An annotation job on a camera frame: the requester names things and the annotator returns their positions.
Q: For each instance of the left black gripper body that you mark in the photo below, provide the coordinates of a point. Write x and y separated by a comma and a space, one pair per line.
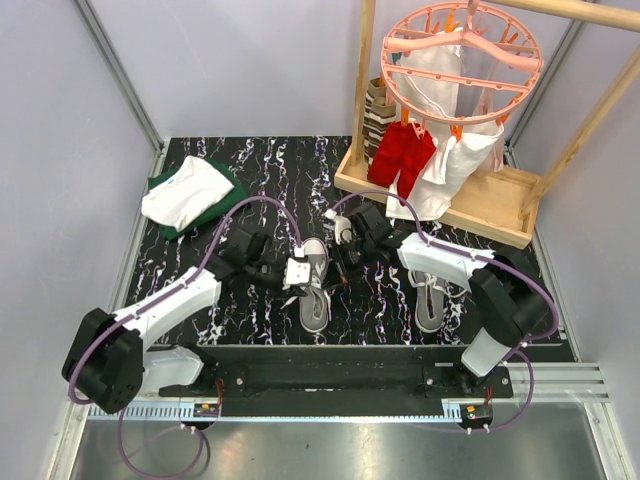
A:
289, 289

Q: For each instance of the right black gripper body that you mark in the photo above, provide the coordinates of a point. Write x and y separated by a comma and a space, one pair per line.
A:
350, 258

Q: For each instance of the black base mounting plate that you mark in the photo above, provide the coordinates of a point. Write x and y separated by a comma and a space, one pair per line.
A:
397, 384

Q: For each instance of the red hanging garment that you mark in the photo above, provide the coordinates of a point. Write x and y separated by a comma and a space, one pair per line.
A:
402, 155

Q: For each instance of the white folded shirt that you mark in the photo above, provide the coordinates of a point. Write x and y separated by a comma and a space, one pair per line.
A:
178, 201

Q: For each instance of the white shoelace of sneaker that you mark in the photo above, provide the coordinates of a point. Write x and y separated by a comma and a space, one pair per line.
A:
314, 309

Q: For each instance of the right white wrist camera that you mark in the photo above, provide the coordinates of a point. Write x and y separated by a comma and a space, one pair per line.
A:
339, 226

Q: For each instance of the grey sneaker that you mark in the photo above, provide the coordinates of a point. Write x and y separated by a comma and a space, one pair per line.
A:
429, 309
318, 254

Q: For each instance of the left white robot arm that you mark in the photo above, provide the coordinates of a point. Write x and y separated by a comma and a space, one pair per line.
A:
112, 360

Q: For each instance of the aluminium rail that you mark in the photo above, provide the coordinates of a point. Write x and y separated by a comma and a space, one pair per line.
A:
542, 383

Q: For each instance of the brown striped sock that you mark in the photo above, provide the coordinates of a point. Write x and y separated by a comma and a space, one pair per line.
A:
380, 112

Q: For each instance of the pink round clothes hanger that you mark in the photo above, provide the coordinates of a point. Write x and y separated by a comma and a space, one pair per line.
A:
501, 54

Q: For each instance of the wooden drying rack frame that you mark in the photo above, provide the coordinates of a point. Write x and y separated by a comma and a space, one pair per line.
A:
503, 205

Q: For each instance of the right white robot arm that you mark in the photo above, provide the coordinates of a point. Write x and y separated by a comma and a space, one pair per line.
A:
510, 303

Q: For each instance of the white hanging cloth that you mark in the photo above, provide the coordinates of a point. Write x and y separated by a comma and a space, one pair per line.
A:
480, 145

